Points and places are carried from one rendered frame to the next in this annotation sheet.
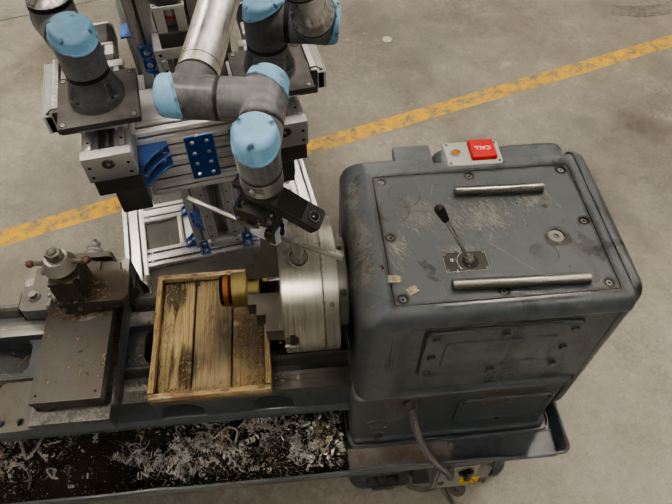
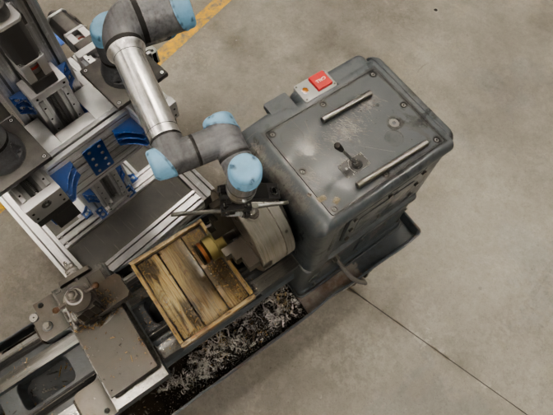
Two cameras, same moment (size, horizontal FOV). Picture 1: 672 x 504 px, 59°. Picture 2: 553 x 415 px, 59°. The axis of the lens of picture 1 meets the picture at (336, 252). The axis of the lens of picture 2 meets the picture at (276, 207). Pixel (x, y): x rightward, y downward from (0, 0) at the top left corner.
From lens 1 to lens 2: 0.52 m
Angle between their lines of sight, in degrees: 21
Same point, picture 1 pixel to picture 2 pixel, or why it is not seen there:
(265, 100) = (234, 142)
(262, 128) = (251, 165)
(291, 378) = (260, 282)
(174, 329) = (165, 292)
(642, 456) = (439, 205)
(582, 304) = (429, 160)
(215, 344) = (200, 287)
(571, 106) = not seen: outside the picture
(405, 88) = not seen: hidden behind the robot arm
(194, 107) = (187, 166)
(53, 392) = (123, 380)
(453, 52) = not seen: outside the picture
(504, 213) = (358, 121)
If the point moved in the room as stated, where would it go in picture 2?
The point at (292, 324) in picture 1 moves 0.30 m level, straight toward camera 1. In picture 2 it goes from (267, 255) to (332, 333)
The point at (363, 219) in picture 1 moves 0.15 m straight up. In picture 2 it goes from (277, 166) to (280, 141)
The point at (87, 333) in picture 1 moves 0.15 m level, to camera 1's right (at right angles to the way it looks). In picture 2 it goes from (115, 330) to (158, 306)
